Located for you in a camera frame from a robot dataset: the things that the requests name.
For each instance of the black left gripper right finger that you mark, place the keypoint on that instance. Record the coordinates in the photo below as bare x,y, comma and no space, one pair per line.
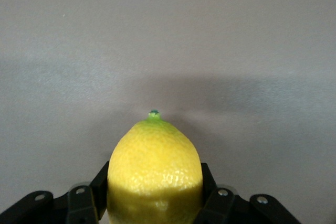
223,208

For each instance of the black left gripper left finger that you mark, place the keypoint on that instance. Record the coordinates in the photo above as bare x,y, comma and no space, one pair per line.
78,205

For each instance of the yellow lemon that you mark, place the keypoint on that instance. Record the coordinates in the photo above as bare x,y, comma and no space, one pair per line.
155,171

